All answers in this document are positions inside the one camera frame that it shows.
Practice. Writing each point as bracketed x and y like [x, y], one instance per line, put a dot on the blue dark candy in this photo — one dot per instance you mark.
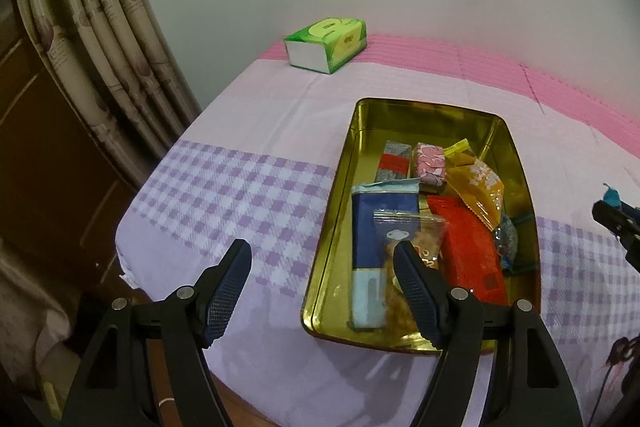
[612, 196]

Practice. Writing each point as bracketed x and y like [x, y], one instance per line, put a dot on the small bright yellow packet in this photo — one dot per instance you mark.
[457, 150]

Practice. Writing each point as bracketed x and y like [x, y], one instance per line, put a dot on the pink white patterned packet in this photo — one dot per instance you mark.
[429, 162]

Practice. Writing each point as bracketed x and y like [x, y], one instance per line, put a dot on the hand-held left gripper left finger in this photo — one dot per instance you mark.
[225, 297]

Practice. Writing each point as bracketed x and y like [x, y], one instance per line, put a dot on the beige striped curtain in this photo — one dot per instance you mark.
[100, 32]

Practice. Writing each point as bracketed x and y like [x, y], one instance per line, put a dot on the brown wooden cabinet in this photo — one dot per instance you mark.
[40, 157]

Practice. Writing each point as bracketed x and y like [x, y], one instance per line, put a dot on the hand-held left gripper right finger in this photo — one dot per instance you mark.
[415, 292]

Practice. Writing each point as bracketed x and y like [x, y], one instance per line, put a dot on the yellow snack packet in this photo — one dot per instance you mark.
[477, 187]

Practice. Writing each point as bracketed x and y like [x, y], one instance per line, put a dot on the pink purple checked cloth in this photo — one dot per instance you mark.
[225, 157]

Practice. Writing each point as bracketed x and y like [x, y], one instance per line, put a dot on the blue grey candy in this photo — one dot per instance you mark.
[507, 237]

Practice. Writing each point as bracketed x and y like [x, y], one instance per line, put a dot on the navy light blue packet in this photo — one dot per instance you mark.
[370, 247]

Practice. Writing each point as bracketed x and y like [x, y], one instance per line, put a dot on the beige cloth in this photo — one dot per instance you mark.
[30, 332]

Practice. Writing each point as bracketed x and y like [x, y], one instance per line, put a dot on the dark red gold tin box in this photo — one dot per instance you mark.
[425, 122]

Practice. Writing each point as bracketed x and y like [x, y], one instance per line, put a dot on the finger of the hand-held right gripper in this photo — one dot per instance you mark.
[632, 252]
[612, 217]

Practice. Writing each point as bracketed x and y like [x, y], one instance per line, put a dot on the grey red snack packet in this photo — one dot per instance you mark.
[395, 163]

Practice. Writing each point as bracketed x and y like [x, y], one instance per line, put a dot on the clear twisted dough packet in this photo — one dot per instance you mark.
[407, 232]

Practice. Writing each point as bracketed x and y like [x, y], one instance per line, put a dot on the green tissue pack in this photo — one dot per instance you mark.
[335, 39]

